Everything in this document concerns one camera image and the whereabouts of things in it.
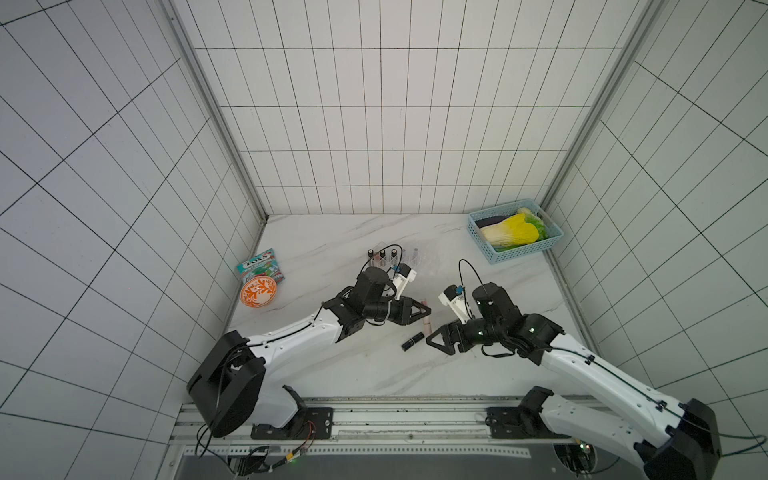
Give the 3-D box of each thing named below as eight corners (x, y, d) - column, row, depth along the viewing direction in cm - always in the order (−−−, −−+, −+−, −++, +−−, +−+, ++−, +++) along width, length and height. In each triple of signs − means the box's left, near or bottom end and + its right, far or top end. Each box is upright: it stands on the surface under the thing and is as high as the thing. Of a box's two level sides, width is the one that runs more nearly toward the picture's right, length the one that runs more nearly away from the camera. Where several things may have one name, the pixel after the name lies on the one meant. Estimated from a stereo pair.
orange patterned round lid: (242, 309, 96) (236, 302, 92) (250, 284, 102) (245, 276, 98) (271, 309, 96) (266, 302, 92) (278, 284, 102) (274, 276, 98)
